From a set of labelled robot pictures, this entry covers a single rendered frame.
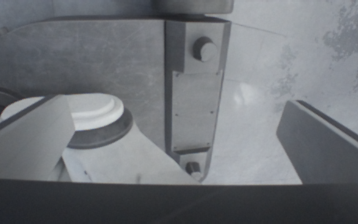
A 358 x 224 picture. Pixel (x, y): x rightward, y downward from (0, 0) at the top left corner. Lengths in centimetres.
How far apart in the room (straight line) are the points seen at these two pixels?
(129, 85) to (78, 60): 12
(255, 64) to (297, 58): 18
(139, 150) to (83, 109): 12
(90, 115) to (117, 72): 16
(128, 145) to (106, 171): 6
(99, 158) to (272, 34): 66
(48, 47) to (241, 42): 55
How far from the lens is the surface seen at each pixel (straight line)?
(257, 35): 74
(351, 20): 101
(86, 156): 34
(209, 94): 51
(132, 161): 31
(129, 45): 46
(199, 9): 44
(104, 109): 36
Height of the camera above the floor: 62
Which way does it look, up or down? 57 degrees down
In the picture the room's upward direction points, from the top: 158 degrees clockwise
